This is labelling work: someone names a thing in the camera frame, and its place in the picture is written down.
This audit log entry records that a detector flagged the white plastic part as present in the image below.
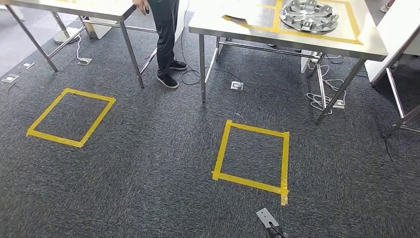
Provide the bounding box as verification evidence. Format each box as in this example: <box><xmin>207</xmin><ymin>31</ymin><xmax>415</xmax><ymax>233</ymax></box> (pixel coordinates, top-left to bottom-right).
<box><xmin>223</xmin><ymin>0</ymin><xmax>276</xmax><ymax>21</ymax></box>

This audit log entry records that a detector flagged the yellow floor tape square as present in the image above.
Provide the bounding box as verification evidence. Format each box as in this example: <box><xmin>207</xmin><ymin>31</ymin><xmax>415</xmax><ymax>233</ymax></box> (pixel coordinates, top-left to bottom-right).
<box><xmin>211</xmin><ymin>119</ymin><xmax>290</xmax><ymax>207</ymax></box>
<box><xmin>26</xmin><ymin>88</ymin><xmax>116</xmax><ymax>148</ymax></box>

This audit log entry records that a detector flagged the person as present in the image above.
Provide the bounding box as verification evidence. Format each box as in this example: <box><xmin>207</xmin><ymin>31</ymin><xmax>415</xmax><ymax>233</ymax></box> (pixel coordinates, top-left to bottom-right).
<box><xmin>132</xmin><ymin>0</ymin><xmax>188</xmax><ymax>89</ymax></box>

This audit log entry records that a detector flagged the silver wheel cover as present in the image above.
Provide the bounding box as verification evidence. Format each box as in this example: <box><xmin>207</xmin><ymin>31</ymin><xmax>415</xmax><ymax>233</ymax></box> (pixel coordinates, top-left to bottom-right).
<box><xmin>279</xmin><ymin>0</ymin><xmax>339</xmax><ymax>35</ymax></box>

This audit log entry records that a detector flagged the chrome base stanchion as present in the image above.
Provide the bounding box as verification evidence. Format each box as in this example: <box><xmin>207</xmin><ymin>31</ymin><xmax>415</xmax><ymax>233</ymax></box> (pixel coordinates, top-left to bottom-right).
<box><xmin>54</xmin><ymin>28</ymin><xmax>81</xmax><ymax>44</ymax></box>

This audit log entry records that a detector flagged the yellow table tape frame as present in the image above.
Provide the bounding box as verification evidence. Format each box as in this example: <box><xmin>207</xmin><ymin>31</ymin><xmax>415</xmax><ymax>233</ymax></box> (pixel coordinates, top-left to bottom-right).
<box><xmin>272</xmin><ymin>0</ymin><xmax>363</xmax><ymax>45</ymax></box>
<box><xmin>223</xmin><ymin>3</ymin><xmax>283</xmax><ymax>35</ymax></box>

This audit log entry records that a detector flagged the white cable bundle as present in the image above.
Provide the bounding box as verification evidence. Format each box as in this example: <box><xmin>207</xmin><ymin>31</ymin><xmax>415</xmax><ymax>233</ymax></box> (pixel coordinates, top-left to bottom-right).
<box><xmin>306</xmin><ymin>54</ymin><xmax>347</xmax><ymax>115</ymax></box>

